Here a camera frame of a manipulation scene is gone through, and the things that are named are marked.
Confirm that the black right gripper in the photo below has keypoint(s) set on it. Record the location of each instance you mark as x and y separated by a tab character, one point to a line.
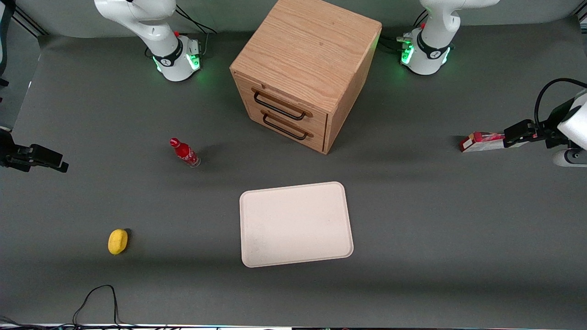
10	152

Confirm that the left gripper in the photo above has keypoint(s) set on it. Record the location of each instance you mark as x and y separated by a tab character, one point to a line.
549	128

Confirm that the red cookie box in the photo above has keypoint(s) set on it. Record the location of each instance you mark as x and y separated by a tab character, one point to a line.
481	141

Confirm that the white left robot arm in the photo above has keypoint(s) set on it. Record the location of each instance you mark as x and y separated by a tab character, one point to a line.
431	55

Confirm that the beige rectangular tray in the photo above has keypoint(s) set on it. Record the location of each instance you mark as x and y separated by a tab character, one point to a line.
296	224

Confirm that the yellow lemon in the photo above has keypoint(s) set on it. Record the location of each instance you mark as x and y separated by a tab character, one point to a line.
118	241

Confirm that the red cola bottle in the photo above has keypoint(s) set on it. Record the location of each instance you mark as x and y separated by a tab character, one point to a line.
185	153

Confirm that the wooden drawer cabinet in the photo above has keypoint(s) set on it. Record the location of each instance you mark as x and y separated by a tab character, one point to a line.
312	50

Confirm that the wooden drawer front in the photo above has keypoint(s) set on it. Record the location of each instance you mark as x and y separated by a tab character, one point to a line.
284	98
293	133

